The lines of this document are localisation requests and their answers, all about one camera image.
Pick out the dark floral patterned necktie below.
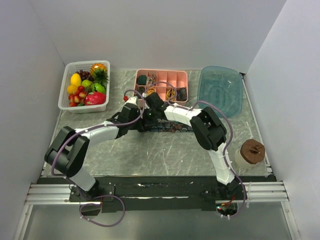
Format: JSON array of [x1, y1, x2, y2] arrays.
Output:
[[142, 120, 193, 133]]

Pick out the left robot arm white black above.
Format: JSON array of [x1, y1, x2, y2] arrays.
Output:
[[44, 102, 145, 201]]

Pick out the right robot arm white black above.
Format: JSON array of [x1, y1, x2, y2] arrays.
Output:
[[143, 92, 247, 201]]

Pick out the rolled yellow tie left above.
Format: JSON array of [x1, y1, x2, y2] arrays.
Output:
[[146, 87, 156, 96]]

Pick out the rolled yellow tie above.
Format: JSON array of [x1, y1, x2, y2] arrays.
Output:
[[146, 87, 156, 96], [165, 88, 176, 101]]

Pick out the rolled dark patterned tie left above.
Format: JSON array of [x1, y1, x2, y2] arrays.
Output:
[[136, 86, 145, 94]]

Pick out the rolled dark patterned tie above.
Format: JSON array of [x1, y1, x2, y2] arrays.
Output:
[[136, 86, 145, 94], [177, 87, 188, 102]]

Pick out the rolled yellow tie right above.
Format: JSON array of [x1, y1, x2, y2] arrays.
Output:
[[165, 88, 176, 101]]

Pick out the rolled dark patterned tie right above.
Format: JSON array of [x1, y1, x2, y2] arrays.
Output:
[[177, 87, 188, 102]]

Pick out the rolled colourful dotted tie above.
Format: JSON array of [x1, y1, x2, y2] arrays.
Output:
[[146, 74, 157, 86]]

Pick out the pink compartment organizer box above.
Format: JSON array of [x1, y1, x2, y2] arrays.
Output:
[[134, 69, 189, 106]]

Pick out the rolled dark green tie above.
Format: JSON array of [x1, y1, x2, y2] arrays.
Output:
[[136, 75, 148, 85]]

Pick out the pink dragon fruit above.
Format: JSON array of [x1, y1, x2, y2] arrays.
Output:
[[84, 91, 107, 106]]

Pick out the red cherry bunch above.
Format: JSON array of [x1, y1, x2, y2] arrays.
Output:
[[68, 85, 87, 107]]

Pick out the white plastic fruit basket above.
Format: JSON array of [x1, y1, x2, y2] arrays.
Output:
[[58, 60, 110, 114]]

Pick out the light green pear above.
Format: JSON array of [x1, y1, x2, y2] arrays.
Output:
[[81, 79, 93, 88]]

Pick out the orange pineapple with leaves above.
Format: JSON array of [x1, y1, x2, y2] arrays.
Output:
[[90, 63, 109, 84]]

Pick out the yellow lemon lower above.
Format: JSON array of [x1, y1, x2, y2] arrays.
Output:
[[67, 84, 78, 95]]

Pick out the yellow lemon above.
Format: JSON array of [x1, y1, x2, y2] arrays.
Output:
[[70, 73, 82, 87], [67, 84, 78, 95]]

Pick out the dark purple grapes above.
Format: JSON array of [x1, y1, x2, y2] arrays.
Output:
[[75, 70, 94, 82]]

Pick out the teal translucent plastic tub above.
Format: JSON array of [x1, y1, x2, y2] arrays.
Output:
[[197, 66, 243, 118]]

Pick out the yellow lemon upper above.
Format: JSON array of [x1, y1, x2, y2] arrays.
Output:
[[70, 73, 82, 87]]

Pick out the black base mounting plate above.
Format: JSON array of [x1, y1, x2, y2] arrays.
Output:
[[65, 176, 248, 213]]

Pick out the brown lidded white cup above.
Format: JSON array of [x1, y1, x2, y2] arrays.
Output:
[[234, 139, 266, 170]]

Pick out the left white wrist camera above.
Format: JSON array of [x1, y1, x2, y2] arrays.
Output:
[[123, 95, 139, 106]]

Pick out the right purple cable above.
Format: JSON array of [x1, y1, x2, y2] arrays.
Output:
[[143, 81, 248, 221]]

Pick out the purple cable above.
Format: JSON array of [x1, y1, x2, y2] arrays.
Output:
[[50, 89, 146, 228], [143, 81, 248, 221]]

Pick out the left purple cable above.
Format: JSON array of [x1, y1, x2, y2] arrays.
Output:
[[50, 89, 146, 228]]

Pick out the aluminium rail frame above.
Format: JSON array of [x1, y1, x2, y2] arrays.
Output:
[[24, 174, 289, 205]]

